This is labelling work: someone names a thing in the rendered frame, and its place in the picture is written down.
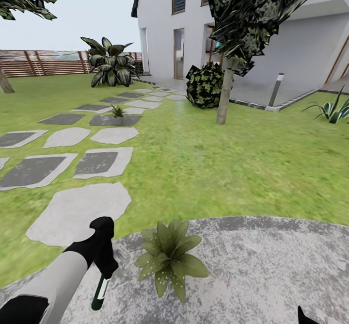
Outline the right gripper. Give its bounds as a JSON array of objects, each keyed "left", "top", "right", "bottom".
[{"left": 298, "top": 305, "right": 319, "bottom": 324}]

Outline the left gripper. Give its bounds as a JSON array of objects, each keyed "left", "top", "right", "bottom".
[{"left": 93, "top": 248, "right": 119, "bottom": 279}]

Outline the insectifuge atomizer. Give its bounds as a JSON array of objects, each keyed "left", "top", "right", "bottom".
[{"left": 91, "top": 275, "right": 112, "bottom": 311}]

